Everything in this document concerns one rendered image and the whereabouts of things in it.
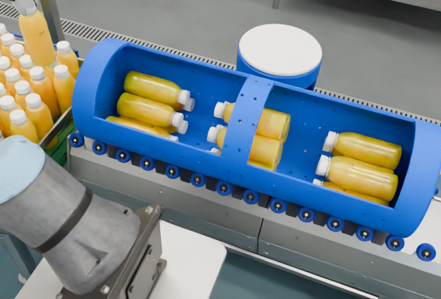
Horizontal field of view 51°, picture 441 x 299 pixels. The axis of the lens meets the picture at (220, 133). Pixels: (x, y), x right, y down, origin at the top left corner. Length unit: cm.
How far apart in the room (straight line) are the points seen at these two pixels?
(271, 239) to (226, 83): 45
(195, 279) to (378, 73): 262
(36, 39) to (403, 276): 112
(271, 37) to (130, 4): 225
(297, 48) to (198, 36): 186
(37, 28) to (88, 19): 235
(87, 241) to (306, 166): 77
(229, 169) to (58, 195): 52
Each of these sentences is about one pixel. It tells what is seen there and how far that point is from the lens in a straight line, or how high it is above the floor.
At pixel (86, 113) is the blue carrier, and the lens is 121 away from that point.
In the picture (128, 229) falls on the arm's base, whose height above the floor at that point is 136.
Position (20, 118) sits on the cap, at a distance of 132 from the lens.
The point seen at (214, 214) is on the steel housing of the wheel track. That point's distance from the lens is 131.
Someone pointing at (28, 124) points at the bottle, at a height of 105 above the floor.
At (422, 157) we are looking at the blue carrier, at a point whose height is 122.
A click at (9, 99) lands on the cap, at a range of 138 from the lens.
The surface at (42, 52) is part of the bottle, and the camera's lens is 132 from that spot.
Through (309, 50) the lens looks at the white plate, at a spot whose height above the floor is 104.
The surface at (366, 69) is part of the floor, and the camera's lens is 333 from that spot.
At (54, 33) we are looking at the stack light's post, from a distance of 185.
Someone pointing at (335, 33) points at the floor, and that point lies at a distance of 360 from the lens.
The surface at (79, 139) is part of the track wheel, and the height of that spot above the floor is 97.
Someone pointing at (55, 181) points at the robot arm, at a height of 143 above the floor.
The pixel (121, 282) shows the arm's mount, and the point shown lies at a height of 133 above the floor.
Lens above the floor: 196
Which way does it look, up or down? 47 degrees down
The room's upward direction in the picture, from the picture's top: 4 degrees clockwise
